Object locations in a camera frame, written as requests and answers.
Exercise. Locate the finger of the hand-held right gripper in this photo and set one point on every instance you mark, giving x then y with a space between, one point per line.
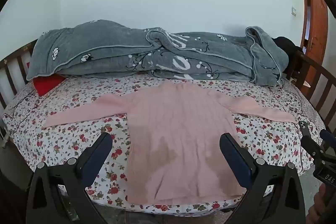
328 135
308 136

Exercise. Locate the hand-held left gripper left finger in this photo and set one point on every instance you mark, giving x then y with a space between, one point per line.
96 156

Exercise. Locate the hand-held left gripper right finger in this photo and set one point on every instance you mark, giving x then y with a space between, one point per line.
236 158

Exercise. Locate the pink knit sweater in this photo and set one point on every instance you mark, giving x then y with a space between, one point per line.
173 119

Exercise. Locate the person's right hand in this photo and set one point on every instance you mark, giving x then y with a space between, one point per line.
320 205

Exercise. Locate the floral bed sheet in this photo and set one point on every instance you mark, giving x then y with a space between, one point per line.
65 140

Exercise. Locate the red pillow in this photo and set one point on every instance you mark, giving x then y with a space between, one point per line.
48 83

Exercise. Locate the black cloth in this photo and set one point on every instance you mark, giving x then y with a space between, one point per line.
284 44

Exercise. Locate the grey printed fleece blanket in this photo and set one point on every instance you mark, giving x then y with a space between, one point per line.
110 53

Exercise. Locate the brown wooden door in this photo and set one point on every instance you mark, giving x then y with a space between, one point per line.
317 29

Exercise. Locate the white wall switch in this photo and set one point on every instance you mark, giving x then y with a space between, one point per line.
294 11

